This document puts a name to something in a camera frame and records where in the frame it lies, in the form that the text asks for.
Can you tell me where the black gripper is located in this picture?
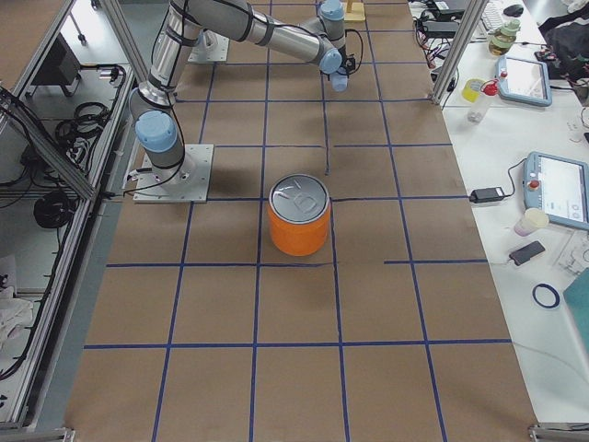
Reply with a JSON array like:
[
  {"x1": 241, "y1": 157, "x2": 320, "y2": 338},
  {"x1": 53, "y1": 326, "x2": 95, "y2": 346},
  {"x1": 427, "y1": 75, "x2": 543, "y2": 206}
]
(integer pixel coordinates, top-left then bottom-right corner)
[{"x1": 338, "y1": 54, "x2": 357, "y2": 76}]

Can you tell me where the light blue cup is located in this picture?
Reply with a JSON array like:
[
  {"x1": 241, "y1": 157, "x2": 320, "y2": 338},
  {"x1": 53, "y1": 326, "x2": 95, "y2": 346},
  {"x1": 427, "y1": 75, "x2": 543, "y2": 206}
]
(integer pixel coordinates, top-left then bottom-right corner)
[{"x1": 329, "y1": 73, "x2": 349, "y2": 92}]

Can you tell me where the white paper cup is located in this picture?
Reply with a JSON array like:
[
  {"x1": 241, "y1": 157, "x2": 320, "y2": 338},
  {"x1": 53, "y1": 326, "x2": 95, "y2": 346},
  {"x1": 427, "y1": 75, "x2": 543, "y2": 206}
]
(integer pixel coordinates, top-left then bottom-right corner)
[{"x1": 514, "y1": 208, "x2": 549, "y2": 237}]

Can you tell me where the wooden mug tree stand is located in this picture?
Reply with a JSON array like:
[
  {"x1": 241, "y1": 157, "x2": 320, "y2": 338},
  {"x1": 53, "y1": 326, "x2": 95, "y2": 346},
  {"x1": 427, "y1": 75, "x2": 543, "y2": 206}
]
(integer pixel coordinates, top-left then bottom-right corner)
[{"x1": 342, "y1": 0, "x2": 365, "y2": 23}]

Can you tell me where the orange can container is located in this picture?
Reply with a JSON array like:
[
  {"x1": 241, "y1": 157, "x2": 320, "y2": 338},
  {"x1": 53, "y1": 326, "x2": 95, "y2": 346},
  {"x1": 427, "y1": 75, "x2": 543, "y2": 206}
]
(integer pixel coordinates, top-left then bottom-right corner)
[{"x1": 268, "y1": 174, "x2": 330, "y2": 257}]

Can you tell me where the green glass jar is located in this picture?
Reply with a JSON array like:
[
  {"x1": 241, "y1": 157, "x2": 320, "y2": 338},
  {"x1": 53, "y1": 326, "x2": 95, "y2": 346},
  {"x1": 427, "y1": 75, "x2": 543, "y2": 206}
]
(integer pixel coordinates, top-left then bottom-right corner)
[{"x1": 488, "y1": 19, "x2": 521, "y2": 56}]

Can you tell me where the teach pendant far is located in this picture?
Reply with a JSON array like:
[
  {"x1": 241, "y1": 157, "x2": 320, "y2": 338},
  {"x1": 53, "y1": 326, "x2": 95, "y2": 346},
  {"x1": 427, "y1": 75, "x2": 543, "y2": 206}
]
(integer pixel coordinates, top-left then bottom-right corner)
[{"x1": 495, "y1": 55, "x2": 552, "y2": 107}]

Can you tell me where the teach pendant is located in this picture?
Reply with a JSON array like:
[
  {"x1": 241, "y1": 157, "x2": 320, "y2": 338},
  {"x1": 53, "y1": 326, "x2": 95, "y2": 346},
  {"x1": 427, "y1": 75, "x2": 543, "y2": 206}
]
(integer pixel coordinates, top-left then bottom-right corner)
[
  {"x1": 523, "y1": 151, "x2": 588, "y2": 231},
  {"x1": 495, "y1": 55, "x2": 552, "y2": 107}
]

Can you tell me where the black power adapter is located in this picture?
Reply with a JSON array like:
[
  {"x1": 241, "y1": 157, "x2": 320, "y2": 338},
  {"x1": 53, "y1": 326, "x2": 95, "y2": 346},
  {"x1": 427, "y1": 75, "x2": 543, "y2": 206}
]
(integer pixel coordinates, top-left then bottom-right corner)
[{"x1": 468, "y1": 187, "x2": 506, "y2": 204}]

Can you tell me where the teach pendant near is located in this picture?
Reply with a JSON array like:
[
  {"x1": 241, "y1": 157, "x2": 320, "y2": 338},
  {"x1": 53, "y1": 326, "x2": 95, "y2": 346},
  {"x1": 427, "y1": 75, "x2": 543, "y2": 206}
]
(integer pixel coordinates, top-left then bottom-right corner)
[{"x1": 523, "y1": 151, "x2": 588, "y2": 231}]

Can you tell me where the black smartphone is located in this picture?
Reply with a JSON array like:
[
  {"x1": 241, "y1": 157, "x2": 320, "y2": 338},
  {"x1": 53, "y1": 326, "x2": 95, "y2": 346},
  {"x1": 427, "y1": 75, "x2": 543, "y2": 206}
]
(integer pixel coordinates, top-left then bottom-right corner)
[{"x1": 508, "y1": 240, "x2": 546, "y2": 266}]

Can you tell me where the aluminium frame post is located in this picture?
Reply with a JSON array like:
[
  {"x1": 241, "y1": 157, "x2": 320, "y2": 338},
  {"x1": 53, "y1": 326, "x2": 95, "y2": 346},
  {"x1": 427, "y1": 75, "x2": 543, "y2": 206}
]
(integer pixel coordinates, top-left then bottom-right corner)
[{"x1": 430, "y1": 0, "x2": 487, "y2": 104}]

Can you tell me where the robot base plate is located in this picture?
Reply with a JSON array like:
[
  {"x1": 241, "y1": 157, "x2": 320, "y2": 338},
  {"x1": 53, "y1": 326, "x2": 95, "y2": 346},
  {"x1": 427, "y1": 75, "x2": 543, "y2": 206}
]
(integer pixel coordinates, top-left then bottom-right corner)
[
  {"x1": 133, "y1": 144, "x2": 214, "y2": 204},
  {"x1": 188, "y1": 29, "x2": 229, "y2": 64}
]

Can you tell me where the blue tape ring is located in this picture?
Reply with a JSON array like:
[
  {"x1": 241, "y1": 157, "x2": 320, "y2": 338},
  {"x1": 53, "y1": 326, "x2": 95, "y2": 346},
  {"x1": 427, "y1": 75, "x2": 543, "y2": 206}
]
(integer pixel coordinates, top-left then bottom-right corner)
[{"x1": 532, "y1": 284, "x2": 561, "y2": 310}]

